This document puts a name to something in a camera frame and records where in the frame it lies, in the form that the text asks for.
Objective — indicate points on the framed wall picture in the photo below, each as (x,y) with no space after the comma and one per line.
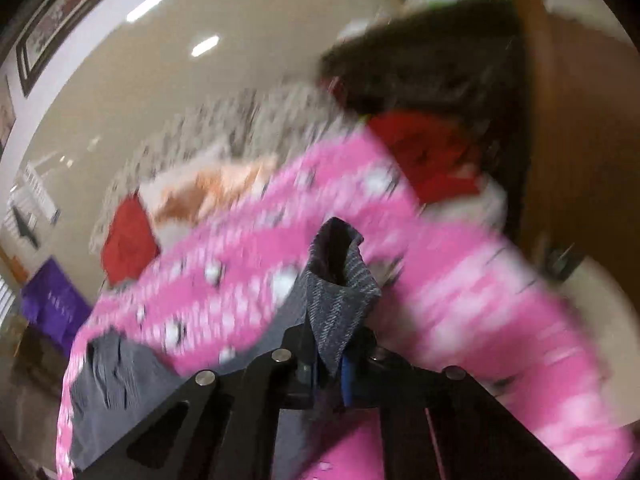
(55,25)

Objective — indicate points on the pink printed blanket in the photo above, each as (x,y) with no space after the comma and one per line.
(450,280)

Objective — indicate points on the purple bin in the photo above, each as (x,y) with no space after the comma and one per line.
(52,300)

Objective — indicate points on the grey patterned bed sheet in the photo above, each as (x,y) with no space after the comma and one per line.
(220,120)

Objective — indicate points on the orange white cloth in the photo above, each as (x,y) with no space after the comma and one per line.
(210,190)

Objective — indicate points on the dark fuzzy blanket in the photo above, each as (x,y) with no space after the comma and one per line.
(430,60)

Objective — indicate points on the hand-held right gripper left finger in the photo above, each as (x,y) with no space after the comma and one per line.
(305,367)

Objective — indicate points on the red cloth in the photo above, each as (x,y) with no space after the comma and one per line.
(129,245)
(425,152)

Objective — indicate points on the grey knit garment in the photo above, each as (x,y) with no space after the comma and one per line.
(330,290)

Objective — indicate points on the wooden post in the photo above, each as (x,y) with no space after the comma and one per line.
(537,55)

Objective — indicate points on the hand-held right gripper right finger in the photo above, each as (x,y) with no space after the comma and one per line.
(350,377)

